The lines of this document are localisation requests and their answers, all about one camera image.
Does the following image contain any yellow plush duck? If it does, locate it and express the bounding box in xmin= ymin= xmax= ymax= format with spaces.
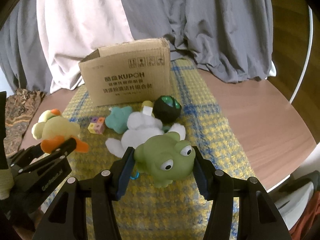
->
xmin=31 ymin=109 xmax=89 ymax=153

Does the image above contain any teal flower-shaped toy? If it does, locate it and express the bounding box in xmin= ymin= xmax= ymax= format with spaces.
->
xmin=105 ymin=106 xmax=133 ymax=134

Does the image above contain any white plush toy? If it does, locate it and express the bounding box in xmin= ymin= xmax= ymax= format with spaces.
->
xmin=105 ymin=112 xmax=187 ymax=158

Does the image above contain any green rubber frog toy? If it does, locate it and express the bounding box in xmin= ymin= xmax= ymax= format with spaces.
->
xmin=134 ymin=132 xmax=195 ymax=188

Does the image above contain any pastel cube block toy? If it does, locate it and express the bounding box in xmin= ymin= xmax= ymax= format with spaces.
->
xmin=87 ymin=116 xmax=106 ymax=134

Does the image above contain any patterned brown cushion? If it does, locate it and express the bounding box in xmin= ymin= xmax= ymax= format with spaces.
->
xmin=4 ymin=88 xmax=46 ymax=158

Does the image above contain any red brown cloth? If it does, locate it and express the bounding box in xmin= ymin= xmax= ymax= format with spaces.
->
xmin=290 ymin=191 xmax=319 ymax=239

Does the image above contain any yellow blue woven mat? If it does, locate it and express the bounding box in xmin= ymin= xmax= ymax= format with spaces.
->
xmin=62 ymin=59 xmax=254 ymax=239

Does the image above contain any pale yellow toy bottle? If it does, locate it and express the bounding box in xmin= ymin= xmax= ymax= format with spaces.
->
xmin=140 ymin=100 xmax=154 ymax=117

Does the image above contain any brown cardboard box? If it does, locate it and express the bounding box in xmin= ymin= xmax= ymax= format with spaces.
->
xmin=79 ymin=38 xmax=171 ymax=106

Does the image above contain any black and green ball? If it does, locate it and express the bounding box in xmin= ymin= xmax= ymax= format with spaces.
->
xmin=152 ymin=95 xmax=182 ymax=123

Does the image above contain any white pinkish bed sheet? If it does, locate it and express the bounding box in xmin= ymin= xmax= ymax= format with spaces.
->
xmin=36 ymin=0 xmax=133 ymax=93

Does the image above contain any grey bed sheet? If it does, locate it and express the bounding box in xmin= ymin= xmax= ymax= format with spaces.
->
xmin=1 ymin=0 xmax=276 ymax=93

